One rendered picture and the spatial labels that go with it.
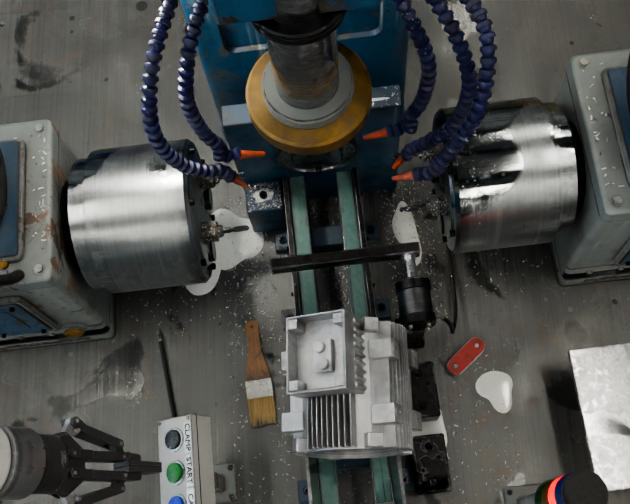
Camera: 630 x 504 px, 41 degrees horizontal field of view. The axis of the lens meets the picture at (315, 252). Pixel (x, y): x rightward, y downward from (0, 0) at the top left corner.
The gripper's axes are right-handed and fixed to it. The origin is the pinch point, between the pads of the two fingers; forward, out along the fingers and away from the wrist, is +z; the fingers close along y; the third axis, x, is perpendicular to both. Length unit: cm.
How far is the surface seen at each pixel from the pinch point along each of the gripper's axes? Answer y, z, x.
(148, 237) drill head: 35.6, 1.3, -2.6
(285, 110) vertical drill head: 43, -6, -35
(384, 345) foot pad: 14.7, 21.6, -31.5
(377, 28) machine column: 66, 17, -40
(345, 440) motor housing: 1.0, 17.5, -25.1
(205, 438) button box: 4.3, 11.5, -3.5
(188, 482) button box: -2.3, 8.2, -2.4
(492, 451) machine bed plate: 0, 57, -33
